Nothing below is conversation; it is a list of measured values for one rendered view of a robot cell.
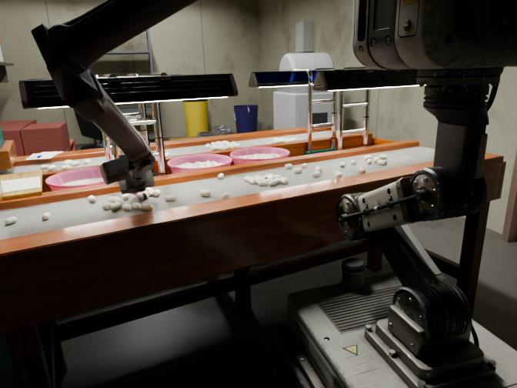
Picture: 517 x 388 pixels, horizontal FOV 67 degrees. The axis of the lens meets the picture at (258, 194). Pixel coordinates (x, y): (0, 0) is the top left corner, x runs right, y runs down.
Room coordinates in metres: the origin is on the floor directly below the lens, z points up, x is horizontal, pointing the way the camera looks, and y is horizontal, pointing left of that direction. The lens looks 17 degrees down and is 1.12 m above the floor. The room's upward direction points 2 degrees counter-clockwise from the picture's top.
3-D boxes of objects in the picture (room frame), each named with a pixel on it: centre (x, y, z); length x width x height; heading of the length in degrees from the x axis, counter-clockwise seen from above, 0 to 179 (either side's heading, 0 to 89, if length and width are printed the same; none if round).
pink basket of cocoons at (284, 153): (1.73, -0.01, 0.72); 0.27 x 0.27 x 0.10
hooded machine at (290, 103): (4.34, -0.56, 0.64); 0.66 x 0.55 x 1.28; 17
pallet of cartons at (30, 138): (5.49, 3.13, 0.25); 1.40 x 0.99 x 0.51; 17
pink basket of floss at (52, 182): (1.40, 0.63, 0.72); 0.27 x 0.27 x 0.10
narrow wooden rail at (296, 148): (1.82, 0.16, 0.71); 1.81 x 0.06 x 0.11; 117
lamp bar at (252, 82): (2.17, -0.26, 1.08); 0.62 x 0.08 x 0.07; 117
